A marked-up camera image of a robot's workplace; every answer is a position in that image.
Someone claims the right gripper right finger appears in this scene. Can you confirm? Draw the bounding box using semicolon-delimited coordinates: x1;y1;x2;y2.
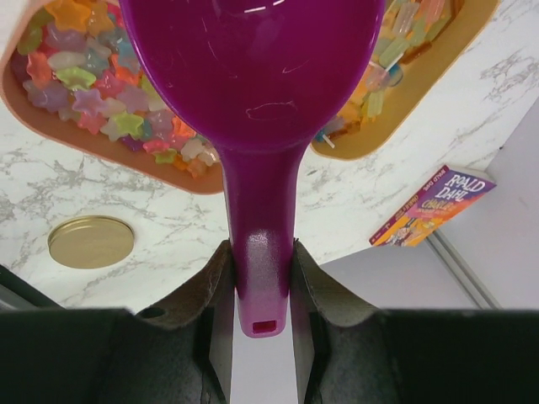
290;241;400;403

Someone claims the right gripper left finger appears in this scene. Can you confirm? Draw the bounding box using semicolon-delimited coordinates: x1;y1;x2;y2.
100;241;234;403

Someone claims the magenta plastic scoop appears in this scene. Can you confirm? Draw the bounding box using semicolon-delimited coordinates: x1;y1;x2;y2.
120;1;385;338

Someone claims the gold jar lid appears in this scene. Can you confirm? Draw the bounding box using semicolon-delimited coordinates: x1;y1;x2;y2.
47;215;135;269

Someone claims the Roald Dahl paperback book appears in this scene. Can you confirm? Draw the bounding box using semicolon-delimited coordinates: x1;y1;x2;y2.
369;165;496;247

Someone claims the pink gummy star tray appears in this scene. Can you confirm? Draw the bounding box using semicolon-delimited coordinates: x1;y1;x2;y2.
1;1;222;194

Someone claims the yellow candy tray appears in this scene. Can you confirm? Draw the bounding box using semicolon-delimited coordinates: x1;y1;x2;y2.
311;0;499;160

